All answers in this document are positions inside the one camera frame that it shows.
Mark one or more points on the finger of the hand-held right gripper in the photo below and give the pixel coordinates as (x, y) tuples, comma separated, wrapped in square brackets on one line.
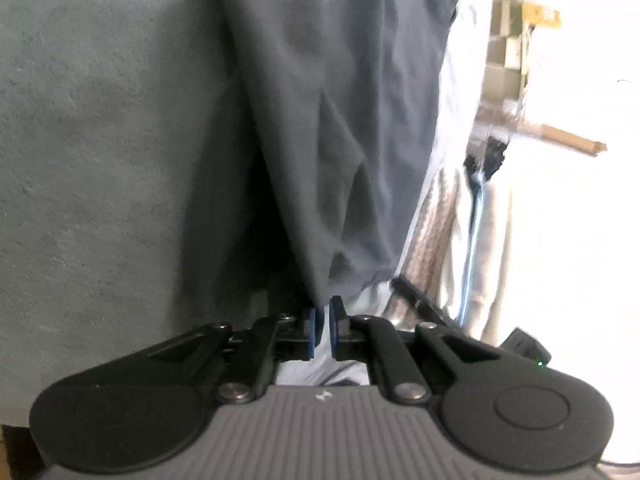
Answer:
[(420, 300)]

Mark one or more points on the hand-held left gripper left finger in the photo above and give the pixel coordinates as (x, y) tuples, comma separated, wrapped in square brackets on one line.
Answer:
[(312, 332)]

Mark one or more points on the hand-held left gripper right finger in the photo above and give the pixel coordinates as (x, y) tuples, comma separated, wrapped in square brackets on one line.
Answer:
[(334, 332)]

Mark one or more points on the dark grey garment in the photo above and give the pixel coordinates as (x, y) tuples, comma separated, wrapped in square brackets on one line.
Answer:
[(340, 110)]

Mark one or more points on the beige ribbed knit cloth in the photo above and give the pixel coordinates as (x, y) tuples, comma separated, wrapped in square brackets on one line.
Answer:
[(435, 225)]

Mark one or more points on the white cloth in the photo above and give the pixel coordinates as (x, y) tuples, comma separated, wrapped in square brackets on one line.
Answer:
[(492, 260)]

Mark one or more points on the wooden strip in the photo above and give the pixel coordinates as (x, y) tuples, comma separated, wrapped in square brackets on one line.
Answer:
[(565, 137)]

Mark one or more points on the cream shelf unit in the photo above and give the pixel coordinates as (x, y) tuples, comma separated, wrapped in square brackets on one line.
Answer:
[(520, 45)]

